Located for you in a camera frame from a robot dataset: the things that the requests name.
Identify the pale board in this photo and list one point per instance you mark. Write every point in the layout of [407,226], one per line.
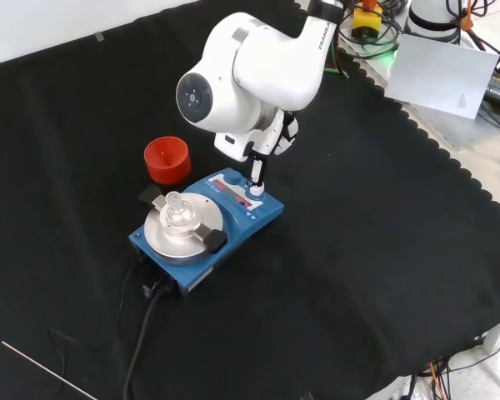
[437,75]

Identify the thin glass rod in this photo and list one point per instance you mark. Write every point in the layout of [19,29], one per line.
[46,368]

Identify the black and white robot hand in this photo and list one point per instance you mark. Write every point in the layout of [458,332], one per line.
[233,146]

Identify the grey base plate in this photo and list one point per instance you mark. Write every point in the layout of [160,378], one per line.
[454,129]

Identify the heater with blue base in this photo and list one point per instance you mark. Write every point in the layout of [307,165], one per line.
[250,225]

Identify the black bench cloth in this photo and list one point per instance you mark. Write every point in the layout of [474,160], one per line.
[358,250]

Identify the yellow stop button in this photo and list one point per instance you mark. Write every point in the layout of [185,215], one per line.
[366,21]

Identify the grey tape piece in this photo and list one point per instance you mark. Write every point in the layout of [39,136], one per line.
[100,37]

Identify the clear round-bottom glass flask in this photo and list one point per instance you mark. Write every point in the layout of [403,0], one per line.
[177,214]

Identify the red ribbed plastic cup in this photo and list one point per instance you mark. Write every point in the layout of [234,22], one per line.
[168,171]

